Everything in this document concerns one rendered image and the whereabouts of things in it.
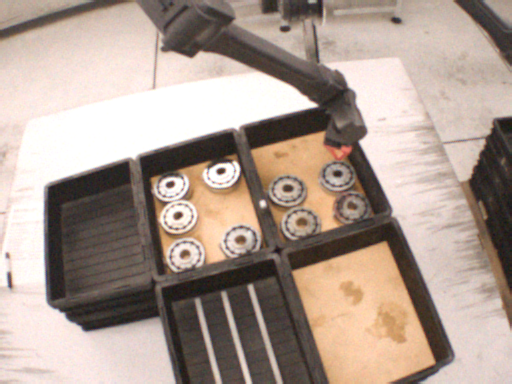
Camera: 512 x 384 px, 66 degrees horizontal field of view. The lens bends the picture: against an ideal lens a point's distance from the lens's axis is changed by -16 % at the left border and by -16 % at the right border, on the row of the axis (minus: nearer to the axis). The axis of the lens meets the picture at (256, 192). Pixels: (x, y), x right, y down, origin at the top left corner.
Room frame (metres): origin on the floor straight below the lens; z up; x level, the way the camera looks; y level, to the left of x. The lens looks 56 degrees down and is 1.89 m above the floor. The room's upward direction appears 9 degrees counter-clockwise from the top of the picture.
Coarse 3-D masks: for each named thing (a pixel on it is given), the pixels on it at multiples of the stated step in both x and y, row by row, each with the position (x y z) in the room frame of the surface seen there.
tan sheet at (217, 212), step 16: (192, 176) 0.81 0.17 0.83; (192, 192) 0.75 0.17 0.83; (208, 192) 0.75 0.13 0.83; (240, 192) 0.73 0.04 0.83; (160, 208) 0.72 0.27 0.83; (208, 208) 0.69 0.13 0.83; (224, 208) 0.69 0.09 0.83; (240, 208) 0.68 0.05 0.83; (208, 224) 0.64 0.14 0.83; (224, 224) 0.64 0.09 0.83; (256, 224) 0.62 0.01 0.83; (176, 240) 0.61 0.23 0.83; (208, 240) 0.60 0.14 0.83; (208, 256) 0.55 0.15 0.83
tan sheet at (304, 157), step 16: (272, 144) 0.88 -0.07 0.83; (288, 144) 0.87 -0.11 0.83; (304, 144) 0.86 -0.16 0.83; (320, 144) 0.85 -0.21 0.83; (256, 160) 0.83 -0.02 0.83; (272, 160) 0.82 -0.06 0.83; (288, 160) 0.81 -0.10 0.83; (304, 160) 0.80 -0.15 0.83; (320, 160) 0.79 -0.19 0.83; (272, 176) 0.77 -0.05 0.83; (304, 176) 0.75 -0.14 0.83; (288, 192) 0.70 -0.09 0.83; (320, 192) 0.69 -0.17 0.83; (272, 208) 0.66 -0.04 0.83; (320, 208) 0.64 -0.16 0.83; (336, 224) 0.58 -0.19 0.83
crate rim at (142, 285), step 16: (128, 160) 0.83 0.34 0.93; (80, 176) 0.81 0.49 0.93; (48, 192) 0.77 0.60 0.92; (48, 224) 0.66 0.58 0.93; (48, 240) 0.61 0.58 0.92; (144, 240) 0.56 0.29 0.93; (48, 256) 0.56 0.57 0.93; (48, 272) 0.51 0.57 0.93; (48, 288) 0.46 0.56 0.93; (112, 288) 0.44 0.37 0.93; (128, 288) 0.44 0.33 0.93; (144, 288) 0.44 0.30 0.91; (48, 304) 0.42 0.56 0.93; (64, 304) 0.41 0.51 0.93; (80, 304) 0.42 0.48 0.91
